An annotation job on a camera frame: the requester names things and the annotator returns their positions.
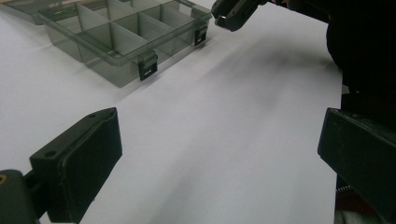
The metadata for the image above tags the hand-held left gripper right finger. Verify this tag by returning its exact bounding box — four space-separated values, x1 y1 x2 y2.
317 106 396 223

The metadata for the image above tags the grey clear compartment box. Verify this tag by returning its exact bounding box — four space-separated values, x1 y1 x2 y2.
0 0 214 89

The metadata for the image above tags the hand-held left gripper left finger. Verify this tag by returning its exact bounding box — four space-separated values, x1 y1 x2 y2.
29 106 123 224

